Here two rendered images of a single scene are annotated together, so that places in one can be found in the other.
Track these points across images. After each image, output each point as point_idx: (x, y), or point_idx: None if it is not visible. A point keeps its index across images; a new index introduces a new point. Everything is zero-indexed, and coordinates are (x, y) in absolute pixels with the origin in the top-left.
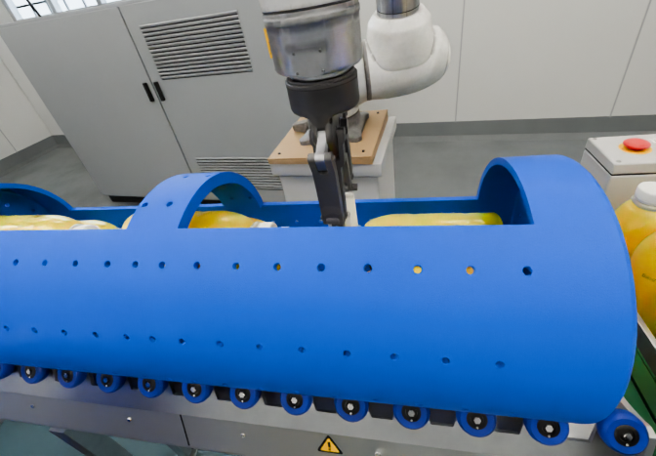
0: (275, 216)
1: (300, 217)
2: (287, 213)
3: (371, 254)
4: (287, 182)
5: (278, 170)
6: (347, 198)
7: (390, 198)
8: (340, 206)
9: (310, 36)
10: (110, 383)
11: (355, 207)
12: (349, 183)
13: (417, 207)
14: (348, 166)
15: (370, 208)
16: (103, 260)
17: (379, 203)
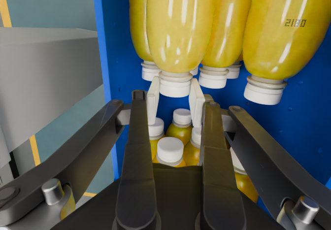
0: (121, 158)
1: (120, 136)
2: (119, 150)
3: None
4: (14, 143)
5: (4, 157)
6: (155, 102)
7: (97, 32)
8: (259, 124)
9: None
10: None
11: (111, 81)
12: (146, 106)
13: None
14: (142, 121)
15: (110, 62)
16: None
17: (107, 50)
